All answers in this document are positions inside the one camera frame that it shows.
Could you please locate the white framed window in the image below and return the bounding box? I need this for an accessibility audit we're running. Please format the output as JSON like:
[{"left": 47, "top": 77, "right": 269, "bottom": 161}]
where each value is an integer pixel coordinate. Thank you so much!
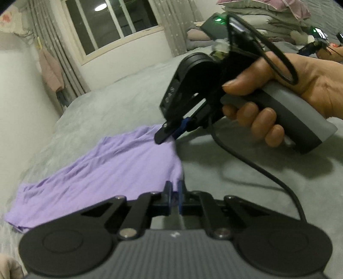
[{"left": 60, "top": 0, "right": 166, "bottom": 65}]

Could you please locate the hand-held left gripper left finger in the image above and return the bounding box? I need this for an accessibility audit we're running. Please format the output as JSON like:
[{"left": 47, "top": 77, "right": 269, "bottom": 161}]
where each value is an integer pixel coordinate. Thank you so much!
[{"left": 80, "top": 181, "right": 173, "bottom": 240}]

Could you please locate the grey plush bed blanket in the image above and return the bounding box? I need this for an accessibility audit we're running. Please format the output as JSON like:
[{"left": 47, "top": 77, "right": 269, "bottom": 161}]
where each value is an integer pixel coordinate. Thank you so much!
[{"left": 0, "top": 45, "right": 343, "bottom": 279}]

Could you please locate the pile of folded bedding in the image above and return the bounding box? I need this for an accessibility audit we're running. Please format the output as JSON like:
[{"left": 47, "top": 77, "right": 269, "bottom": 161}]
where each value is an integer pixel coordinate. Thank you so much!
[{"left": 186, "top": 0, "right": 343, "bottom": 52}]

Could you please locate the pink hanging jacket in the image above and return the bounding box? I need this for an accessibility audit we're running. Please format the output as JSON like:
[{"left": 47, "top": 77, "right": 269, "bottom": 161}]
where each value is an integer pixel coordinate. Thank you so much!
[{"left": 39, "top": 48, "right": 65, "bottom": 93}]

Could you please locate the person's right hand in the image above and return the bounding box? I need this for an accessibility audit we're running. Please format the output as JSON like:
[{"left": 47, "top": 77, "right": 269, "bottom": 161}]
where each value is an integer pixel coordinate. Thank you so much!
[{"left": 222, "top": 52, "right": 343, "bottom": 148}]

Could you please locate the floral pink cloth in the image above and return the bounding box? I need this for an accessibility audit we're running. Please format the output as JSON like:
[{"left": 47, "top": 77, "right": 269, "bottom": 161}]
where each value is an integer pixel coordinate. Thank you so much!
[{"left": 0, "top": 5, "right": 33, "bottom": 36}]

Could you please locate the grey curtain beside jacket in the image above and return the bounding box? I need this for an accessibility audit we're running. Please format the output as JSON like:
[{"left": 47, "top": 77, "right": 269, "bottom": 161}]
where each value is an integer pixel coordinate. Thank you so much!
[{"left": 26, "top": 0, "right": 91, "bottom": 97}]

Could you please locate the grey curtain beside bedding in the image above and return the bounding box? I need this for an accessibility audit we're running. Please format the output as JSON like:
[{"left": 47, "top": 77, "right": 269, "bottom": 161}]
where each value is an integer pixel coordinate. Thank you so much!
[{"left": 152, "top": 0, "right": 205, "bottom": 57}]

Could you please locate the electronic device with wires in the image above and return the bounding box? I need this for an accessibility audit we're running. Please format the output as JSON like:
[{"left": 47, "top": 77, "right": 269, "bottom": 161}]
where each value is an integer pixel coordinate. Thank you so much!
[{"left": 297, "top": 25, "right": 343, "bottom": 59}]

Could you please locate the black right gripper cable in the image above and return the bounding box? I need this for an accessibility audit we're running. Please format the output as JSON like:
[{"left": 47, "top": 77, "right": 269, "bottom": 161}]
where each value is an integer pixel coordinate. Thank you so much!
[{"left": 208, "top": 13, "right": 308, "bottom": 224}]

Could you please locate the purple garment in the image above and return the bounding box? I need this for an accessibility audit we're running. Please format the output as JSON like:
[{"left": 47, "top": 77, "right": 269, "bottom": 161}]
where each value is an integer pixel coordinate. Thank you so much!
[{"left": 5, "top": 124, "right": 186, "bottom": 234}]

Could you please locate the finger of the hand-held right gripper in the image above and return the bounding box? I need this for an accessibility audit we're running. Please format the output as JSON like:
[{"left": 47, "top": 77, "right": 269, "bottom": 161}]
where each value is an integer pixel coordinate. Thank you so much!
[
  {"left": 173, "top": 115, "right": 197, "bottom": 141},
  {"left": 154, "top": 117, "right": 183, "bottom": 144}
]

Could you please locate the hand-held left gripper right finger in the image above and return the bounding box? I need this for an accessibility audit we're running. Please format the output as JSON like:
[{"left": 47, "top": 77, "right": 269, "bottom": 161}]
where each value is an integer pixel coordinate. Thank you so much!
[{"left": 177, "top": 181, "right": 270, "bottom": 240}]

